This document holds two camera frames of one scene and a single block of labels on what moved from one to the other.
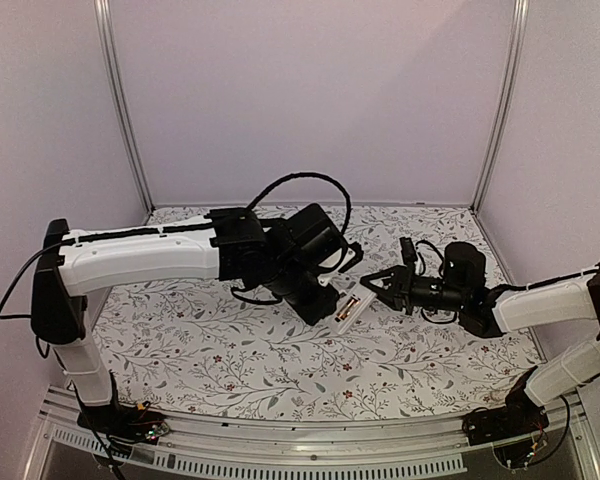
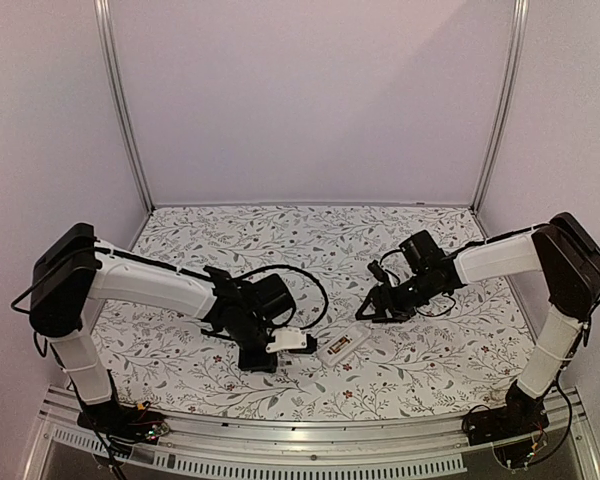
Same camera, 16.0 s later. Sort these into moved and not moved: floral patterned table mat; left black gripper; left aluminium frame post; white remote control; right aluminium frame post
Moved: white remote control; left black gripper
Not moved: floral patterned table mat; left aluminium frame post; right aluminium frame post
